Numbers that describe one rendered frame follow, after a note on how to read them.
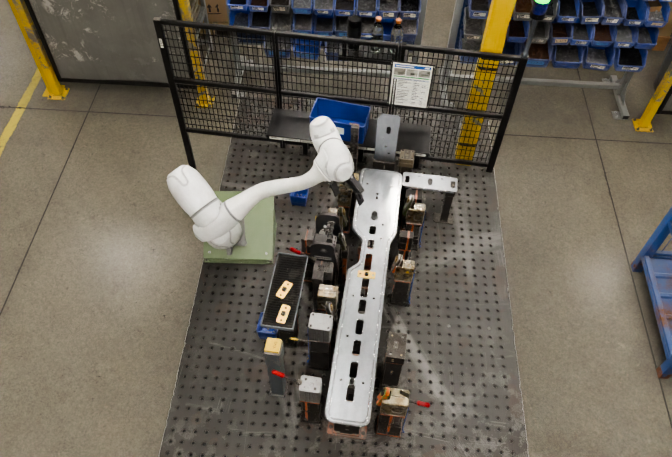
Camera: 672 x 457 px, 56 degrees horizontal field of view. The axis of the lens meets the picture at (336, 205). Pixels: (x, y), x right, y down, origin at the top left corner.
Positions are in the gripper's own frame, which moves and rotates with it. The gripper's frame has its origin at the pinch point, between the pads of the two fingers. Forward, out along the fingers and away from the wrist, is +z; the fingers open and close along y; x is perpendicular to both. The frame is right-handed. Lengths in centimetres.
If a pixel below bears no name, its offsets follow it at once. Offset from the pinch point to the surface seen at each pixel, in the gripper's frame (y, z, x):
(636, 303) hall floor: 73, 191, 129
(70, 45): -311, 0, 43
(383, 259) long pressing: -0.9, 49.3, 6.6
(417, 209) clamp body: -2, 47, 39
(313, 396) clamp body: 17, 47, -67
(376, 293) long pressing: 7, 51, -11
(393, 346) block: 29, 53, -29
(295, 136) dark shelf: -80, 23, 41
